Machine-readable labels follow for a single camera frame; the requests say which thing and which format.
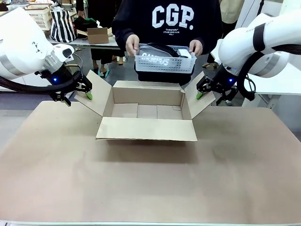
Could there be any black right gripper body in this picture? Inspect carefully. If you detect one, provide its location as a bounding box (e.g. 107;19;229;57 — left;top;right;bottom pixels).
202;63;238;95

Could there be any white perforated plastic basket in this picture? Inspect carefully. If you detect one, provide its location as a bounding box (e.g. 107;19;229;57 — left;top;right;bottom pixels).
134;44;198;74

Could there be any small open cardboard box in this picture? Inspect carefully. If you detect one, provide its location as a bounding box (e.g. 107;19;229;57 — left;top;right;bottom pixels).
87;27;110;45

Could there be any bystander in beige coat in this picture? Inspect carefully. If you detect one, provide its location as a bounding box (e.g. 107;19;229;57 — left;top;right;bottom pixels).
220;0;241;24

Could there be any person's right forearm black sleeve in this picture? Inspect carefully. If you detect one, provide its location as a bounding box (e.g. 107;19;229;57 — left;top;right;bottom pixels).
111;22;140;51

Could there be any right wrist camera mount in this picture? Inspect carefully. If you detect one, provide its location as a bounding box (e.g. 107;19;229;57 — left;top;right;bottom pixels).
215;88;238;106

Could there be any teal floor mat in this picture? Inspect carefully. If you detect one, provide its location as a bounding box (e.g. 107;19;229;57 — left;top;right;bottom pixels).
97;69;112;80

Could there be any person's black CGP sweatshirt torso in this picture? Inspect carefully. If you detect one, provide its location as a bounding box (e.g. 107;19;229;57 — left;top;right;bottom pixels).
111;0;224;87

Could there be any beige plastic crate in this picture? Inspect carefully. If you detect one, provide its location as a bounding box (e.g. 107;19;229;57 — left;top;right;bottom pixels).
24;6;53;31

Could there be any black left arm cable sleeve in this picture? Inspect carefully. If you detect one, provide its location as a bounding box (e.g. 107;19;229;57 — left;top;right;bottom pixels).
0;70;82;95

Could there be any black green clothing pile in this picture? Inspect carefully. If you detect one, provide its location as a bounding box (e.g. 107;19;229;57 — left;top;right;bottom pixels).
74;16;99;30

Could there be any person's right hand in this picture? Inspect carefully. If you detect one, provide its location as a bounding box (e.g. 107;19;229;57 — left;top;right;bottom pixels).
126;34;141;57

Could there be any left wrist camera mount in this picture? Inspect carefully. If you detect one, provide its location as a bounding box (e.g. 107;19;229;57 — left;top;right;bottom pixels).
50;90;72;108

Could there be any grey work table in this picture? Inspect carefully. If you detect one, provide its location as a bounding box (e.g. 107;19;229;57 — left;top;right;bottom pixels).
47;35;123;50

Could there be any person's left hand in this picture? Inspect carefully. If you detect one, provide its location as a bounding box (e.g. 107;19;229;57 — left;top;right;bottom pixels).
189;39;203;57

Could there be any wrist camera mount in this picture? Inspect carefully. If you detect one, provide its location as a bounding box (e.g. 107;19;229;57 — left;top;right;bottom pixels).
215;88;238;106
50;90;72;108

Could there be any person's left forearm black sleeve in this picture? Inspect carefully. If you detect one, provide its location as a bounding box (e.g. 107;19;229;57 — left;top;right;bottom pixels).
198;21;223;48

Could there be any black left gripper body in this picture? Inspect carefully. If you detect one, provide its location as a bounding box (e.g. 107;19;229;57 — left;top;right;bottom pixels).
41;65;92;95

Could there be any small white gift box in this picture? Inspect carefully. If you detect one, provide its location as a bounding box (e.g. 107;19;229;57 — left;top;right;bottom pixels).
176;48;191;58

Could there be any brown cardboard shipping box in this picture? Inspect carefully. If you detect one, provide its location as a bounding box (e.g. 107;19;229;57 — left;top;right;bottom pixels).
74;70;216;142

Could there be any white side table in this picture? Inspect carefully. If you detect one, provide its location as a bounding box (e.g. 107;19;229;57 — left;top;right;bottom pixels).
210;39;301;109

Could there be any bystander in black skirt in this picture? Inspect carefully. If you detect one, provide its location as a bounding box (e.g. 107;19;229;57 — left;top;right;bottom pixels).
76;0;118;74

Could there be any black white striped bag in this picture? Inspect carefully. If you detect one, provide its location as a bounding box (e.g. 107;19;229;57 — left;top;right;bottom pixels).
50;7;78;43

